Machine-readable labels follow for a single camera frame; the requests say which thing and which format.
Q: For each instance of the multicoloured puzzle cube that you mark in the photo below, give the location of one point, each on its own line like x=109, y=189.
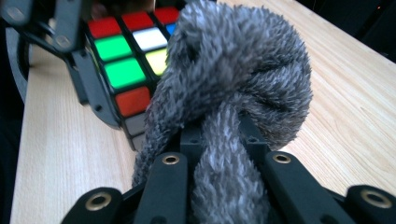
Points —
x=121, y=73

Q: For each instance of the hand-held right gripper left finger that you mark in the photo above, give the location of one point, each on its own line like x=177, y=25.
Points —
x=168, y=193

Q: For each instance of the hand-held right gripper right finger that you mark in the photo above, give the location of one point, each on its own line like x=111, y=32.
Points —
x=292, y=193

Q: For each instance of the grey fluffy cloth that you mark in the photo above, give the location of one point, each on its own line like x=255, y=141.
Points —
x=230, y=62

